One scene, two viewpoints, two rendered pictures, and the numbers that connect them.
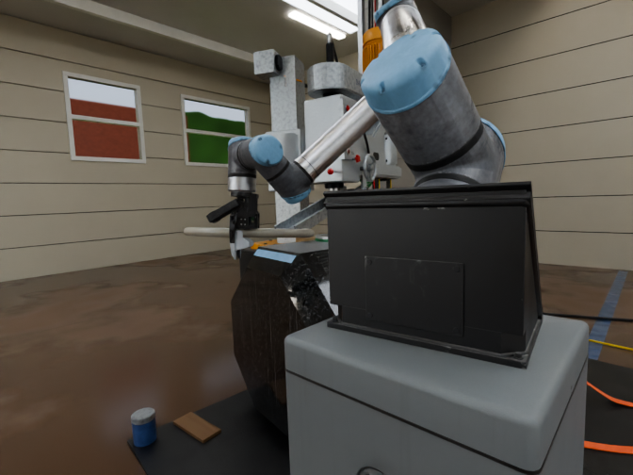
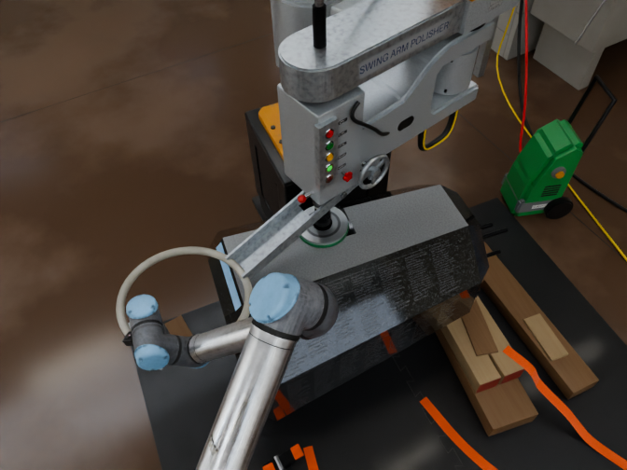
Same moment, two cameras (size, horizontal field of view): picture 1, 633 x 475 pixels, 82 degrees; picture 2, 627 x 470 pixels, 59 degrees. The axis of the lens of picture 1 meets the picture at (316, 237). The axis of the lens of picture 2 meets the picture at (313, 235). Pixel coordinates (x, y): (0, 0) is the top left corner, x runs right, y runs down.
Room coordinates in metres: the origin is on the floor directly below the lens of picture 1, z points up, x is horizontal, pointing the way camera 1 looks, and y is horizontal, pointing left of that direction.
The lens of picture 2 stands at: (0.56, -0.56, 2.69)
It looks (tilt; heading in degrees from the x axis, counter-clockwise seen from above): 52 degrees down; 20
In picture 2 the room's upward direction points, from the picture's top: 2 degrees counter-clockwise
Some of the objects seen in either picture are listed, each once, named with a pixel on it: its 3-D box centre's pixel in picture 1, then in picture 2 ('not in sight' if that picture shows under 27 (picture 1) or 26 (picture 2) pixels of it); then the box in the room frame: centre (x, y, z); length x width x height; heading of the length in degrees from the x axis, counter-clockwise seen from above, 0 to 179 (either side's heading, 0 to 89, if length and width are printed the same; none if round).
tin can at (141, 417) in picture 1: (144, 426); not in sight; (1.58, 0.82, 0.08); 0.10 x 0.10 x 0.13
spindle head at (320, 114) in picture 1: (340, 146); (338, 130); (2.02, -0.15, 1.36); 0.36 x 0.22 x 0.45; 147
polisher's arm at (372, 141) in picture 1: (367, 154); (402, 99); (2.28, -0.33, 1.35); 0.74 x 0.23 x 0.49; 147
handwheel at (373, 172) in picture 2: (364, 168); (367, 166); (1.99, -0.27, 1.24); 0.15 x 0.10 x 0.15; 147
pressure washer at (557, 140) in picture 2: not in sight; (551, 151); (3.22, -1.10, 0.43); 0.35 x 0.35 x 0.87; 27
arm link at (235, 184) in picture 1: (242, 186); not in sight; (1.19, 0.23, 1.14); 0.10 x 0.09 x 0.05; 177
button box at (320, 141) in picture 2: (345, 130); (326, 154); (1.84, -0.16, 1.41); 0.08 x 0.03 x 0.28; 147
